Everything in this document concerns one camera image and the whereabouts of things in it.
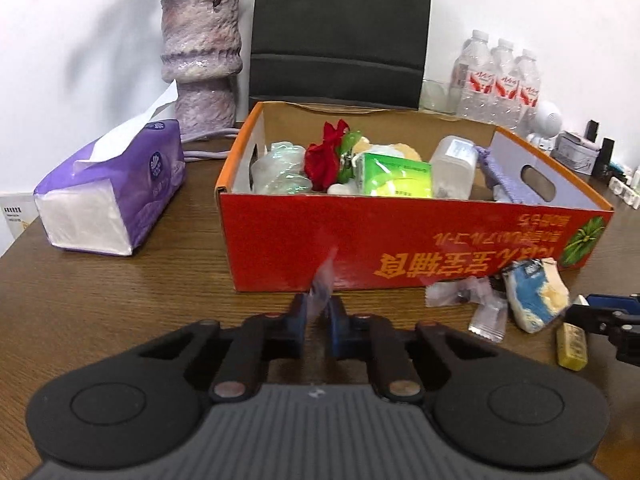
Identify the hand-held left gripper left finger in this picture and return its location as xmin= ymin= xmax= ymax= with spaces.
xmin=140 ymin=292 xmax=308 ymax=404

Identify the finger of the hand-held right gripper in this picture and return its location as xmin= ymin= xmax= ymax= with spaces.
xmin=607 ymin=327 xmax=640 ymax=367
xmin=565 ymin=292 xmax=640 ymax=335

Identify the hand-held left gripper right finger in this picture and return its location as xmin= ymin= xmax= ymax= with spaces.
xmin=326 ymin=296 xmax=497 ymax=404

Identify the clear plastic wrapper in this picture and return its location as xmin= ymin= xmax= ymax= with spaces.
xmin=307 ymin=245 xmax=339 ymax=319

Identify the blue white snack packet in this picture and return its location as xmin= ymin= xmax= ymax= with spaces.
xmin=501 ymin=258 xmax=571 ymax=334

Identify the red orange cardboard box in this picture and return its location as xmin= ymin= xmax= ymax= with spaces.
xmin=215 ymin=101 xmax=616 ymax=292

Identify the clear plastic bottle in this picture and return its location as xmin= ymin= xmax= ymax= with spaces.
xmin=250 ymin=142 xmax=315 ymax=194

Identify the purple knitted cloth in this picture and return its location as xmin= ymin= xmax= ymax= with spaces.
xmin=475 ymin=146 xmax=542 ymax=204

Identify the white plastic container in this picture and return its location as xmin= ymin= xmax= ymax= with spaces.
xmin=430 ymin=135 xmax=480 ymax=199

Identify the yellow rectangular block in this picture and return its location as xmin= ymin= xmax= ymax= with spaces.
xmin=556 ymin=322 xmax=589 ymax=372

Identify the small clear sachet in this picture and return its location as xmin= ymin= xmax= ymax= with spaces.
xmin=468 ymin=292 xmax=509 ymax=344

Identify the clear crumpled wrapper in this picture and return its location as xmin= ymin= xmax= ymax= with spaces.
xmin=425 ymin=277 xmax=494 ymax=309

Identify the white pill strip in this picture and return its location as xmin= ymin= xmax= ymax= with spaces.
xmin=609 ymin=176 xmax=640 ymax=209

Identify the green tissue packet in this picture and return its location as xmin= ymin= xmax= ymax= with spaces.
xmin=352 ymin=152 xmax=434 ymax=199

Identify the grey tin box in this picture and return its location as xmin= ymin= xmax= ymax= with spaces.
xmin=555 ymin=131 xmax=601 ymax=175

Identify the red artificial rose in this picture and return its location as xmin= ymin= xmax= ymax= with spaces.
xmin=304 ymin=120 xmax=352 ymax=192

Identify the yellow sponge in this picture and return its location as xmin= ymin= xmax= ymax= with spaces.
xmin=352 ymin=137 xmax=424 ymax=161

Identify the white robot figurine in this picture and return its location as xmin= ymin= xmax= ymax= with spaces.
xmin=525 ymin=101 xmax=567 ymax=154

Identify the purple tissue pack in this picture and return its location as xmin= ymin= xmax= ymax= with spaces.
xmin=34 ymin=80 xmax=187 ymax=257

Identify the clear water bottle red label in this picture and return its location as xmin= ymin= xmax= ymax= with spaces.
xmin=514 ymin=49 xmax=544 ymax=129
xmin=489 ymin=39 xmax=519 ymax=124
xmin=452 ymin=30 xmax=493 ymax=119

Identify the clear glass cup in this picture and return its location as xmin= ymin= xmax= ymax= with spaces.
xmin=422 ymin=79 xmax=459 ymax=114

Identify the purple mottled vase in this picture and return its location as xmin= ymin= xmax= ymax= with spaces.
xmin=160 ymin=0 xmax=243 ymax=137

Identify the black paper bag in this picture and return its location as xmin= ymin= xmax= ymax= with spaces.
xmin=248 ymin=0 xmax=434 ymax=111

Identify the white card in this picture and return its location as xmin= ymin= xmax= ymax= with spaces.
xmin=0 ymin=192 xmax=41 ymax=256

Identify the pale purple cable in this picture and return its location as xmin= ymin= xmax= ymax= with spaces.
xmin=180 ymin=129 xmax=242 ymax=162

